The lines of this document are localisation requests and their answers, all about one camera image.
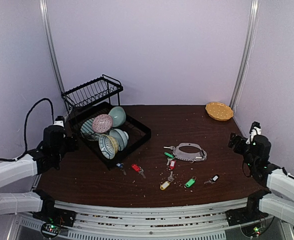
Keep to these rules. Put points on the blue key tag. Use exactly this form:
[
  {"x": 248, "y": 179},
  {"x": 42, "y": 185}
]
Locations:
[{"x": 121, "y": 167}]

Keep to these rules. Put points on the pink patterned bowl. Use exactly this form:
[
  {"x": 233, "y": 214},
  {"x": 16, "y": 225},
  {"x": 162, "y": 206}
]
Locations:
[{"x": 102, "y": 123}]

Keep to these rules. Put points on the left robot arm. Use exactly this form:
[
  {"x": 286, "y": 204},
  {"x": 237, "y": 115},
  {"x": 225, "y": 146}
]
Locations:
[{"x": 34, "y": 162}]

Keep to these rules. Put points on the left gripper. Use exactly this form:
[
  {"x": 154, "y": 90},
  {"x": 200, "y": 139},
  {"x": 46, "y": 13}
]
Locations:
[{"x": 73, "y": 143}]

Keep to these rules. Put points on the red tag with keys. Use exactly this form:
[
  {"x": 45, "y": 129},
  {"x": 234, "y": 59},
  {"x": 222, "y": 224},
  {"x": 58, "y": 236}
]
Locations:
[{"x": 138, "y": 169}]

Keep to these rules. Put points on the yellow blue patterned bowl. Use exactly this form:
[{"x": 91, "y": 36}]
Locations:
[{"x": 108, "y": 145}]

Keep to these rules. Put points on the small silver key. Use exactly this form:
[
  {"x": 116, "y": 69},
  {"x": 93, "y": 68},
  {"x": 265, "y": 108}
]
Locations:
[{"x": 170, "y": 177}]

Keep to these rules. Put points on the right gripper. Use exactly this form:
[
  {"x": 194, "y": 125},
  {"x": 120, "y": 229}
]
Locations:
[{"x": 238, "y": 143}]

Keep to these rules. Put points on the red key tag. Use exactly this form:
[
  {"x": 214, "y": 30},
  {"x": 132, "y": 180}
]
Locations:
[{"x": 172, "y": 164}]

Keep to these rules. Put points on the blue lined bowl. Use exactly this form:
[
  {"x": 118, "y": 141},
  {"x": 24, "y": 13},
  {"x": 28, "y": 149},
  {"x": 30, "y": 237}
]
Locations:
[{"x": 87, "y": 131}]

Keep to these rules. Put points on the yellow key tag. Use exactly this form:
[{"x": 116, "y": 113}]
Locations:
[{"x": 164, "y": 185}]

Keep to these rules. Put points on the white blue striped bowl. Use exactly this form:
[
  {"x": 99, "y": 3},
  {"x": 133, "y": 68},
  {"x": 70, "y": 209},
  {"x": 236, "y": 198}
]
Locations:
[{"x": 121, "y": 136}]

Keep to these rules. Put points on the yellow dotted plate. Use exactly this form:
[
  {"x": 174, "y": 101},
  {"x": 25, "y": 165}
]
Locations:
[{"x": 219, "y": 111}]

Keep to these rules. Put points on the right aluminium frame post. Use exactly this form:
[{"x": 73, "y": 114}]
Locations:
[{"x": 248, "y": 47}]

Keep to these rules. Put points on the large metal oval keyring plate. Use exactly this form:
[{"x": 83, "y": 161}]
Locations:
[{"x": 186, "y": 156}]

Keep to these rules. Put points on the light green bowl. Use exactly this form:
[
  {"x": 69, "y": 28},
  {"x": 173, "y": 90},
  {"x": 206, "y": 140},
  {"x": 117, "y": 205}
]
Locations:
[{"x": 118, "y": 115}]

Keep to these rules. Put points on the black wire dish rack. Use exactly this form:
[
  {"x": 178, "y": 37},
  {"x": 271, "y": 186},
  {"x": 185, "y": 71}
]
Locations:
[{"x": 93, "y": 98}]

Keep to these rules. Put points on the metal base rail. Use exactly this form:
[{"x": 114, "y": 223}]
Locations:
[{"x": 194, "y": 222}]

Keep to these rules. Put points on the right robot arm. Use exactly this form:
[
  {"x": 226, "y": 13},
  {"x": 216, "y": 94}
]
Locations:
[{"x": 277, "y": 196}]

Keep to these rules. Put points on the green key tag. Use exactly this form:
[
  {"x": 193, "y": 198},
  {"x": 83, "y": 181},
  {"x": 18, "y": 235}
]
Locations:
[
  {"x": 169, "y": 155},
  {"x": 190, "y": 182}
]

